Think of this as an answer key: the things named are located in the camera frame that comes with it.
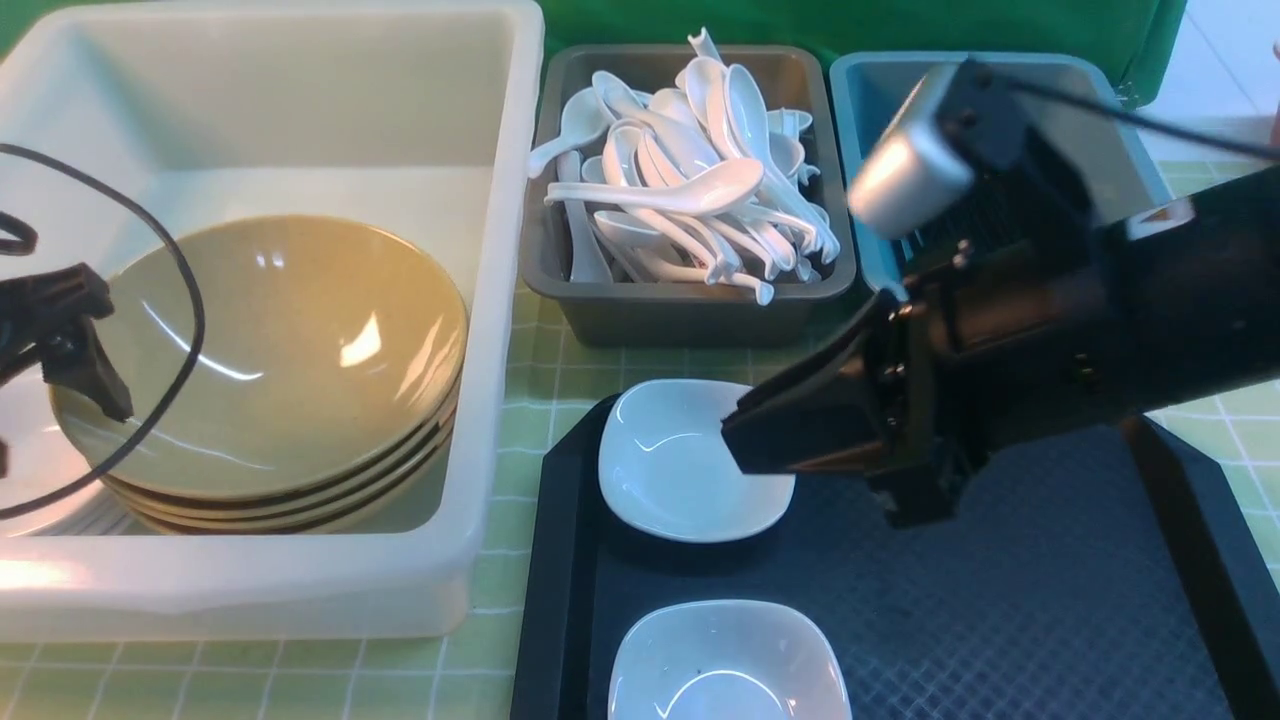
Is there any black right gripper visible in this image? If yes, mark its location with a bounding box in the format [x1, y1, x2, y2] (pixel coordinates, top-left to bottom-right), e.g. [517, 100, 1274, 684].
[721, 240, 986, 529]

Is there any white plates stack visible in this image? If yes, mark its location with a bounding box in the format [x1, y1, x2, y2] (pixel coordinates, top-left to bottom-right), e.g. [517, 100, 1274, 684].
[1, 370, 131, 537]

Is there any pile of black chopsticks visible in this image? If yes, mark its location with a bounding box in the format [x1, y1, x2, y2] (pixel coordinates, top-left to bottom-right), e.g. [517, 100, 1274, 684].
[890, 179, 1032, 266]

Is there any black right camera cable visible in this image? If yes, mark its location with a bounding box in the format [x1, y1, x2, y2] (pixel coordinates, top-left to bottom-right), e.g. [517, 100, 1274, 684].
[1000, 76, 1280, 161]

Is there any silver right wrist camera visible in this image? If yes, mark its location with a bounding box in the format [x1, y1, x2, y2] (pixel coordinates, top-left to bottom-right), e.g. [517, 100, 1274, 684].
[838, 53, 1032, 241]

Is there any green cloth backdrop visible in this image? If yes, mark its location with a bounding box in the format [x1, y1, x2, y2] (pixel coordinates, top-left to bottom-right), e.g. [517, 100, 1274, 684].
[541, 1, 1187, 108]

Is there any white square dish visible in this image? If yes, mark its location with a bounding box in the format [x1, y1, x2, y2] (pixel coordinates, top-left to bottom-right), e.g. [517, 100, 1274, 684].
[607, 600, 854, 719]
[596, 378, 796, 544]

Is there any stacked tan bowl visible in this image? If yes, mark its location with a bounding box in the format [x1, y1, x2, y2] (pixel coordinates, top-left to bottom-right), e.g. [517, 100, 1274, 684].
[102, 402, 458, 519]
[108, 419, 454, 529]
[123, 433, 452, 536]

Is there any top stacked tan bowl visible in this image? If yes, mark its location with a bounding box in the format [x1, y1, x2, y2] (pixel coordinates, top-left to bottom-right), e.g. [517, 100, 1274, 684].
[102, 402, 458, 519]

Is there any pile of white spoons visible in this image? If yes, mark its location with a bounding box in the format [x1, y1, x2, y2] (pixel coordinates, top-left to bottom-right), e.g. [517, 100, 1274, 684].
[527, 28, 844, 306]

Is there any tan noodle bowl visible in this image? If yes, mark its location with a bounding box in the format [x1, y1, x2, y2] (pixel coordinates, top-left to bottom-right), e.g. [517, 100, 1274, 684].
[111, 215, 468, 501]

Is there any blue chopstick bin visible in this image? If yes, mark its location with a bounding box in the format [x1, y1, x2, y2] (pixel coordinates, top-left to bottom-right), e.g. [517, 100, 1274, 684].
[828, 51, 1172, 299]

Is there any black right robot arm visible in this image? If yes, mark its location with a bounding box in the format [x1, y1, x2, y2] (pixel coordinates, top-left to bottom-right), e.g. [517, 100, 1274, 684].
[721, 167, 1279, 527]

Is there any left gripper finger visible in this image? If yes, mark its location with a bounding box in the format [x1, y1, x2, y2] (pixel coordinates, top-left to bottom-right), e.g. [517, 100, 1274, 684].
[1, 263, 133, 421]

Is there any black left camera cable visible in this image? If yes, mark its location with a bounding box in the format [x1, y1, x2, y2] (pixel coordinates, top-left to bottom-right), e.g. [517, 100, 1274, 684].
[0, 143, 207, 521]

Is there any black serving tray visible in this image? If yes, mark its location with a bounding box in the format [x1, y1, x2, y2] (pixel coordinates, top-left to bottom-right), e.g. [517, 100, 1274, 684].
[511, 398, 1279, 719]

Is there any large white plastic tub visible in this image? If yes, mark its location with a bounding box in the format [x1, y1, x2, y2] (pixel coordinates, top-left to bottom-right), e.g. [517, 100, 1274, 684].
[3, 1, 544, 643]

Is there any black camera cable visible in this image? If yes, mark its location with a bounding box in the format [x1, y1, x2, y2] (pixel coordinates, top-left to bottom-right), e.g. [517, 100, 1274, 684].
[0, 143, 207, 521]
[1000, 76, 1280, 161]

